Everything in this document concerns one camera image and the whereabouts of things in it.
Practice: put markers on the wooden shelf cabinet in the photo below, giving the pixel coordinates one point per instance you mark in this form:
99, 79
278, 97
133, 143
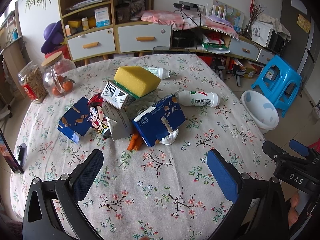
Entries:
77, 17

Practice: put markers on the white yogurt bottle green label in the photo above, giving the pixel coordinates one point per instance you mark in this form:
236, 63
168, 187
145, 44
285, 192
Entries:
162, 73

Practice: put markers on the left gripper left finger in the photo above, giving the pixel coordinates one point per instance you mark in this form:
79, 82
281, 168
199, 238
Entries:
40, 219

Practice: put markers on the grey white milk carton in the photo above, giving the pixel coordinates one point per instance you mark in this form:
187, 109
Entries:
116, 96

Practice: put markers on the person's right hand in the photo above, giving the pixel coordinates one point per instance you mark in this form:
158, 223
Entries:
293, 214

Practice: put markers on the white microwave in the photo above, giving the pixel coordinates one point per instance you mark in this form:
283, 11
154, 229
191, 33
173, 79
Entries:
265, 35

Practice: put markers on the pink cloth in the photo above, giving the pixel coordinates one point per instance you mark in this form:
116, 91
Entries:
183, 21

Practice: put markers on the floral tablecloth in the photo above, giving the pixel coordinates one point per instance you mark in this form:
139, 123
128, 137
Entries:
163, 192

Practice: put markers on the blue plastic stool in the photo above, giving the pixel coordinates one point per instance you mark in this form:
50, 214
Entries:
279, 83

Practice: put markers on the glass jar with oranges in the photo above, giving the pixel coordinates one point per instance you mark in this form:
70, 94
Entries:
60, 75

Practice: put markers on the blue milk carton large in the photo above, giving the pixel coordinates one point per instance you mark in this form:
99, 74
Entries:
160, 122

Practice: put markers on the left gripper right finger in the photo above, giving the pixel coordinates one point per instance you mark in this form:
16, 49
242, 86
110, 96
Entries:
258, 206

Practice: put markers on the yellow green scrub sponge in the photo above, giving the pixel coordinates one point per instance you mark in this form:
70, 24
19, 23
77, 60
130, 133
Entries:
136, 80

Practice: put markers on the purple plush toy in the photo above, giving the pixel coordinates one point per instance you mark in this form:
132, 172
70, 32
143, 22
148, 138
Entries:
53, 37

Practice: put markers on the white trash bin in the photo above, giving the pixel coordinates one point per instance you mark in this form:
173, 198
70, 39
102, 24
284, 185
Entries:
262, 111

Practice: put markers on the orange peel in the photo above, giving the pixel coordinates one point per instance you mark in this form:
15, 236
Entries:
135, 142

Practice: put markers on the plastic jar of snacks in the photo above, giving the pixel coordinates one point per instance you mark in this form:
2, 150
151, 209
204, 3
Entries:
30, 79

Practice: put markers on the blue white box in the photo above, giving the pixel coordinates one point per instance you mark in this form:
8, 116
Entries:
102, 17

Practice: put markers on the blue milk carton small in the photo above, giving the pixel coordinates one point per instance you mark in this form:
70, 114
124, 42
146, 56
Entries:
76, 121

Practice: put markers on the white yogurt bottle red logo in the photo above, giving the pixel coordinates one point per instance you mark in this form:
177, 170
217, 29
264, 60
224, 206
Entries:
197, 98

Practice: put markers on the red cartoon drink can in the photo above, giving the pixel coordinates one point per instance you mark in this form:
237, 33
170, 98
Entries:
97, 116

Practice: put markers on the white tissue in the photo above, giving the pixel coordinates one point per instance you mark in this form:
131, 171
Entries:
140, 105

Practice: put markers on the left grey drawer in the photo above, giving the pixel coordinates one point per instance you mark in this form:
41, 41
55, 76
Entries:
91, 44

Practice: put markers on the right grey drawer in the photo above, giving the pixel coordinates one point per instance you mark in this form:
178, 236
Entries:
143, 37

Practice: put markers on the grey drawer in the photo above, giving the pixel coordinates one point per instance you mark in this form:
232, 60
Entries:
143, 37
91, 44

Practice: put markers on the low tv cabinet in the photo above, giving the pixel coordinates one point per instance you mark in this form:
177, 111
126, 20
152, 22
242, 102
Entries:
208, 41

